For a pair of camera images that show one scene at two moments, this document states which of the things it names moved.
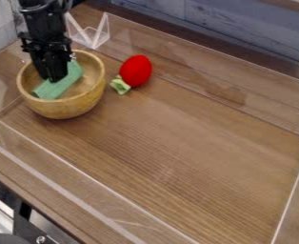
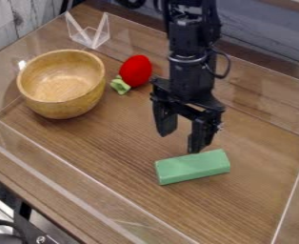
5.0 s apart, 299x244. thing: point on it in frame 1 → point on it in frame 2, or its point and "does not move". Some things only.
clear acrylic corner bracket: x=89 y=37 does not move
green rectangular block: x=51 y=89 → x=192 y=166
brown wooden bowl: x=77 y=99 does not move
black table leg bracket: x=24 y=227 does not move
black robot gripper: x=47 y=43 → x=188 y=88
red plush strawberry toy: x=135 y=72 does not move
